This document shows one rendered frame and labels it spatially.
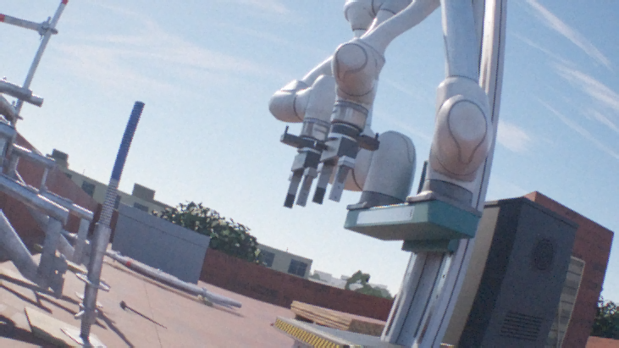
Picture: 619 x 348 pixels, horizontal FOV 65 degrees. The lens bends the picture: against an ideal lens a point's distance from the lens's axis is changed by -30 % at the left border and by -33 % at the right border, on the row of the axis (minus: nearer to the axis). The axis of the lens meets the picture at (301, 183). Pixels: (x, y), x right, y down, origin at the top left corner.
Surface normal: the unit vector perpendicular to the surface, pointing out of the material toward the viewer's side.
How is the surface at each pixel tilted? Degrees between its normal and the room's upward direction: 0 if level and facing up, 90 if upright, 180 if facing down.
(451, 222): 90
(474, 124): 96
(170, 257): 90
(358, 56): 99
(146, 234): 90
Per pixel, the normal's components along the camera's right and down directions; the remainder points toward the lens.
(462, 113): -0.13, -0.08
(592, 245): 0.26, -0.07
